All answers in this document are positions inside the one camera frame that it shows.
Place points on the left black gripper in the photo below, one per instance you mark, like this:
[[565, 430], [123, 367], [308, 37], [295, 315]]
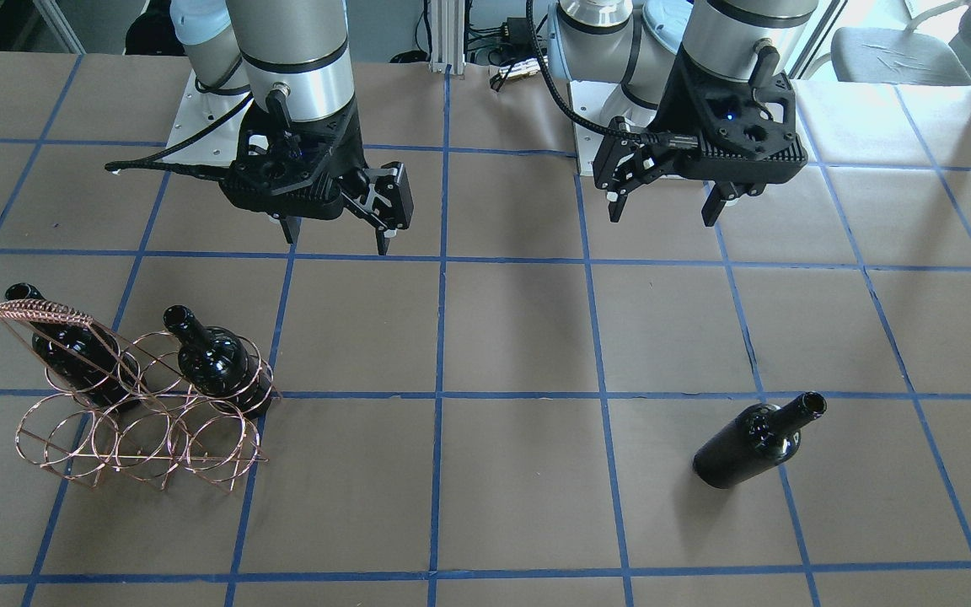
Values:
[[676, 103]]

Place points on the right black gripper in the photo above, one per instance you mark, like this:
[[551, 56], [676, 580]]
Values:
[[353, 148]]

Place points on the black wine bottle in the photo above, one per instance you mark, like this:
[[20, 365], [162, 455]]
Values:
[[761, 437]]

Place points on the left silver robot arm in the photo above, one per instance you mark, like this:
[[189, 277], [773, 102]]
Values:
[[620, 42]]

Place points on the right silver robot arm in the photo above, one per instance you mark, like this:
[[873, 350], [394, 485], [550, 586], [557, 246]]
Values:
[[292, 55]]

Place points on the black bottle in basket end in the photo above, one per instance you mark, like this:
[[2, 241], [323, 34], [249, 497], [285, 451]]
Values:
[[218, 364]]

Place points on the black power adapter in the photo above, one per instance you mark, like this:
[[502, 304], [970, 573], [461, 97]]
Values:
[[517, 32]]

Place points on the grey office chair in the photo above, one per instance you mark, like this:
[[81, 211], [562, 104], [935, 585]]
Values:
[[906, 56]]

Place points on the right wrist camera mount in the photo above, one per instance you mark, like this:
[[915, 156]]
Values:
[[283, 175]]

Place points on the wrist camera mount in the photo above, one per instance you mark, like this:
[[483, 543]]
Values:
[[746, 135], [283, 175]]

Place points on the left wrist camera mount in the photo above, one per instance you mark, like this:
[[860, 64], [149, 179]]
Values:
[[746, 135]]

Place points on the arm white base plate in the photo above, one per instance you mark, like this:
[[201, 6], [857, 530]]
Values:
[[601, 102], [197, 110]]

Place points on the aluminium frame post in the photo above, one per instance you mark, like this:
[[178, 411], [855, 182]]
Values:
[[446, 36]]

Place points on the black bottle under basket handle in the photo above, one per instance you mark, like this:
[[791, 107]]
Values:
[[87, 361]]

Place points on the copper wire wine basket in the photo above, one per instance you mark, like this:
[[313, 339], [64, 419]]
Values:
[[186, 402]]

